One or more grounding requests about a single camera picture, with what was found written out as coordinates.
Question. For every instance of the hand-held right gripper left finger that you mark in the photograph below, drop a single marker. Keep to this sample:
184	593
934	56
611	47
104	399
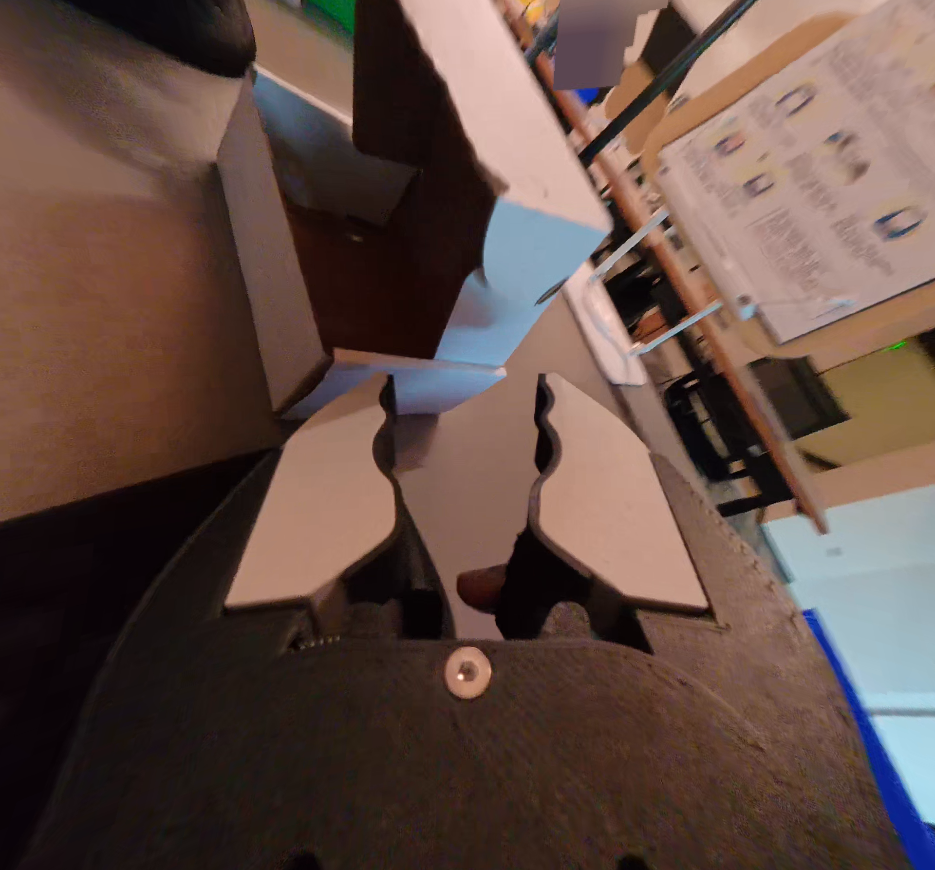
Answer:
321	504

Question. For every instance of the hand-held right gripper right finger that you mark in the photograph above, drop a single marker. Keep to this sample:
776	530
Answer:
613	519

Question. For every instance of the white cardboard box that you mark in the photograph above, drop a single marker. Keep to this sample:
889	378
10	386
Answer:
497	81

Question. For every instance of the person's right hand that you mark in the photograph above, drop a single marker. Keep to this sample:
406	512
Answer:
483	586

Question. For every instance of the wooden-edged background table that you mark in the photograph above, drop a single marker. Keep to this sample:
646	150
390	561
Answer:
778	453

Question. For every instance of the white metal rod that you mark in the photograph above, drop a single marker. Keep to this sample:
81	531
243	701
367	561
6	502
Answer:
628	245
676	329

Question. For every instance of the printed instruction poster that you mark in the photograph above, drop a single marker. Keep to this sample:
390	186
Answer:
803	190

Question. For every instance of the black stand pole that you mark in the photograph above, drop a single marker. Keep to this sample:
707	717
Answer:
701	37

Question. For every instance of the instruction sheet on board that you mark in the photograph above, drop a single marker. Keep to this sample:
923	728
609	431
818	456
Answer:
730	73

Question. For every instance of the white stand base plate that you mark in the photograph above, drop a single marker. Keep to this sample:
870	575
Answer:
606	329

